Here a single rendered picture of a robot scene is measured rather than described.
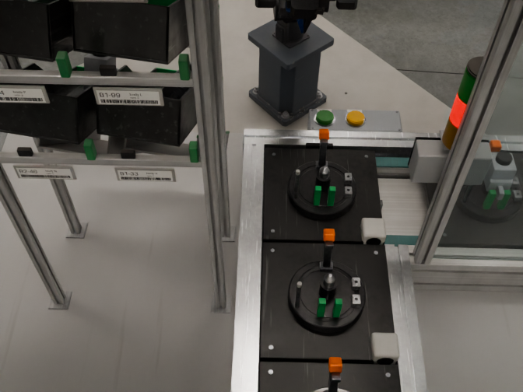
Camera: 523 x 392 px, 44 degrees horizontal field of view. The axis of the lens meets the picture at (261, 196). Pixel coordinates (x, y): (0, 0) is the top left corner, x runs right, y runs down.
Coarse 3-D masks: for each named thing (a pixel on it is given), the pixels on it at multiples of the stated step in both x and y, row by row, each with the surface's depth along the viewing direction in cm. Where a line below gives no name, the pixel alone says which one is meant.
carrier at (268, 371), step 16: (272, 368) 111; (288, 368) 111; (304, 368) 111; (320, 368) 111; (352, 368) 111; (368, 368) 111; (384, 368) 111; (272, 384) 109; (288, 384) 109; (304, 384) 109; (320, 384) 109; (352, 384) 109; (368, 384) 109; (384, 384) 109; (400, 384) 109
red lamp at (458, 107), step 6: (456, 96) 96; (456, 102) 96; (462, 102) 95; (456, 108) 97; (462, 108) 95; (450, 114) 99; (456, 114) 97; (462, 114) 96; (450, 120) 99; (456, 120) 98; (456, 126) 98
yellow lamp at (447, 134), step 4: (448, 120) 100; (448, 124) 100; (452, 124) 99; (448, 128) 100; (452, 128) 99; (456, 128) 99; (444, 132) 102; (448, 132) 101; (452, 132) 100; (456, 132) 99; (444, 136) 102; (448, 136) 101; (452, 136) 100; (444, 140) 102; (448, 140) 101; (452, 140) 101; (444, 144) 103; (448, 144) 102; (448, 148) 102
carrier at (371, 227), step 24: (288, 168) 138; (312, 168) 135; (336, 168) 135; (360, 168) 138; (264, 192) 134; (288, 192) 133; (312, 192) 131; (336, 192) 131; (360, 192) 134; (264, 216) 130; (288, 216) 130; (312, 216) 129; (336, 216) 129; (360, 216) 130; (264, 240) 127; (288, 240) 127; (312, 240) 127; (336, 240) 127; (360, 240) 127; (384, 240) 126
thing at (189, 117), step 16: (192, 96) 99; (96, 112) 96; (112, 112) 96; (128, 112) 95; (144, 112) 95; (160, 112) 94; (176, 112) 94; (192, 112) 101; (112, 128) 97; (128, 128) 96; (144, 128) 96; (160, 128) 96; (176, 128) 95; (192, 128) 103; (176, 144) 96
